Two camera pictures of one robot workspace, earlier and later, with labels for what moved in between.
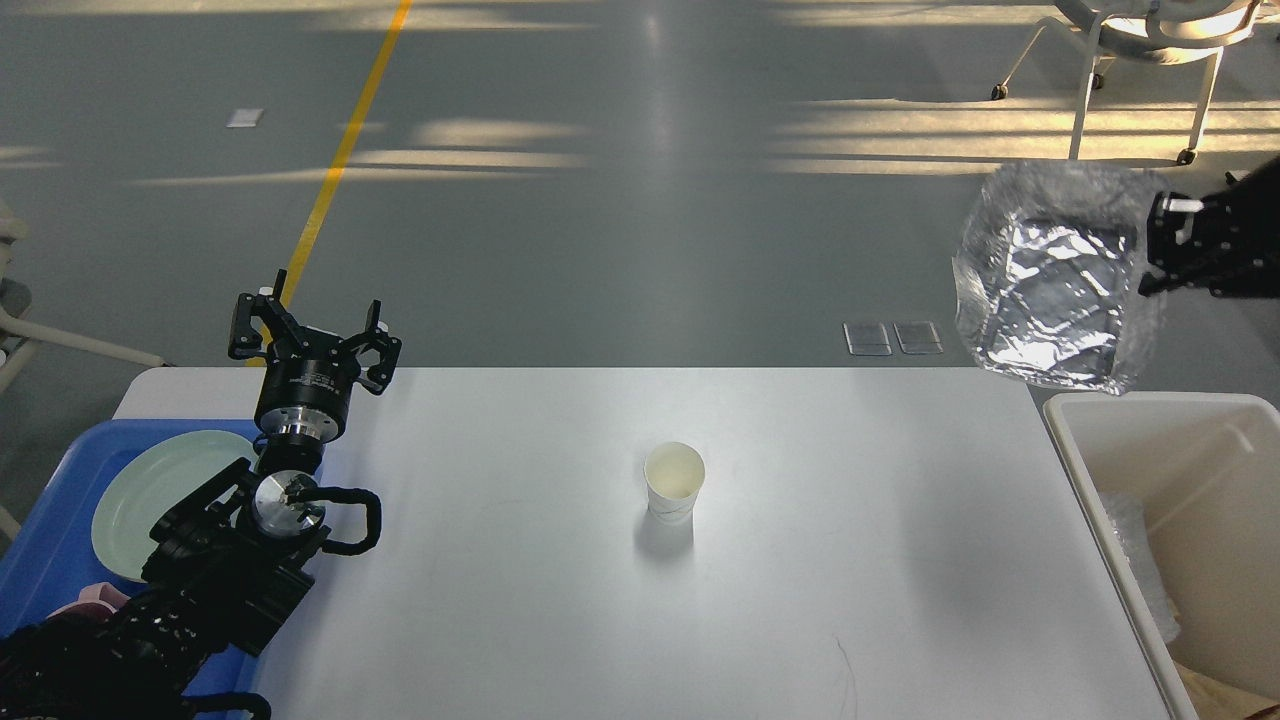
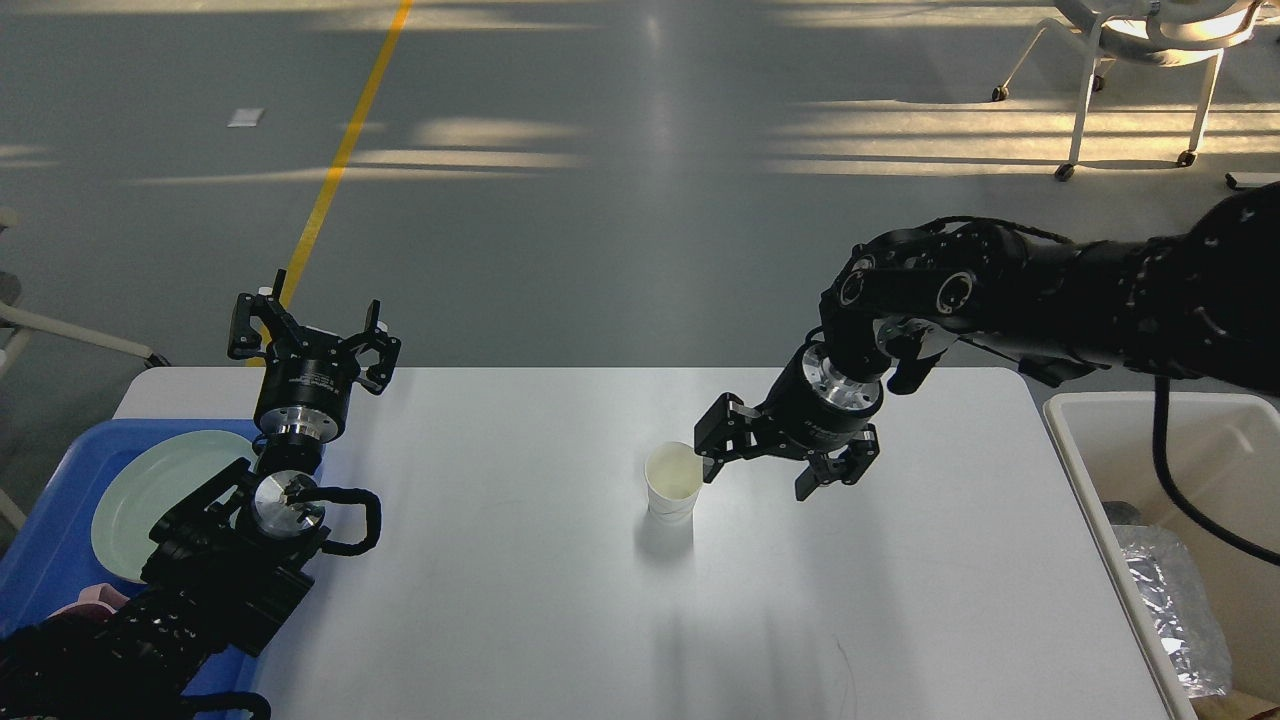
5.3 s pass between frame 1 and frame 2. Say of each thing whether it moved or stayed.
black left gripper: stayed
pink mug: stayed
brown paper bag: stayed
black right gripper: moved
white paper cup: stayed
